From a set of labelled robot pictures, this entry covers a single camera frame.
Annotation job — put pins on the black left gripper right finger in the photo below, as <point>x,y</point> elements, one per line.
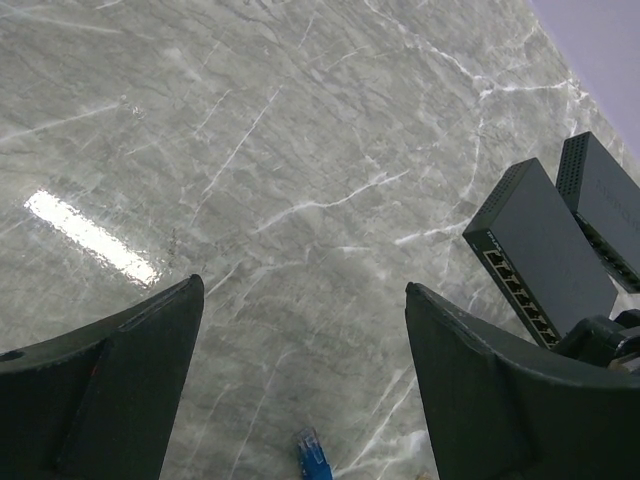
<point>499,407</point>

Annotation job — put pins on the black Mercury network switch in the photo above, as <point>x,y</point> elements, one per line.
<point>604,201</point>

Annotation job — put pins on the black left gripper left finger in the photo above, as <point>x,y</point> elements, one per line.
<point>100,402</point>

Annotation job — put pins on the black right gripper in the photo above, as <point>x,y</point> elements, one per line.
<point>606,343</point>

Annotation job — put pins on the black TP-Link network switch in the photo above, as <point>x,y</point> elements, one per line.
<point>528,241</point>

